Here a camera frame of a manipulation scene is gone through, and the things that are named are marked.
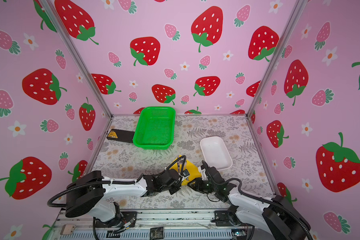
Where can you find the yellow paper napkin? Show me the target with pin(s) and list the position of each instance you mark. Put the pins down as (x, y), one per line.
(186, 170)

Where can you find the white plastic tray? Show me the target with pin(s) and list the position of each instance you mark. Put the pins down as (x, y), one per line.
(216, 153)

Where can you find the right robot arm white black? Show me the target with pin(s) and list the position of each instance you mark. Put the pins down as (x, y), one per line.
(274, 215)

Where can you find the black box yellow label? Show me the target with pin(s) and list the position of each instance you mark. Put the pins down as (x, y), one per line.
(120, 136)

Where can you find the small beige box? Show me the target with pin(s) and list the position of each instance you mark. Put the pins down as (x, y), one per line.
(67, 229)

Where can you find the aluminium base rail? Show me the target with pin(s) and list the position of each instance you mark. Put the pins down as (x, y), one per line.
(178, 224)

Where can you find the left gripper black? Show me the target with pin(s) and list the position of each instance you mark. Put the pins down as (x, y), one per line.
(176, 188)

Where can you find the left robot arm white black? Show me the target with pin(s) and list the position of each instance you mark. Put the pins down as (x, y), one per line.
(88, 196)

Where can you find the small black circuit board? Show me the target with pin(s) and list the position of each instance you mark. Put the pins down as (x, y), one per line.
(157, 233)

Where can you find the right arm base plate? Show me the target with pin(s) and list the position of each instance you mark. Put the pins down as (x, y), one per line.
(224, 218)

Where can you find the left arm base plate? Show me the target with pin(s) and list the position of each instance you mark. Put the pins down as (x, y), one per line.
(127, 218)

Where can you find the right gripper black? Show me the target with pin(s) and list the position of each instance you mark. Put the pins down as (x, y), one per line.
(196, 184)

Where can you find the green plastic basket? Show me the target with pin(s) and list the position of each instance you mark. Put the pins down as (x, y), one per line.
(155, 129)

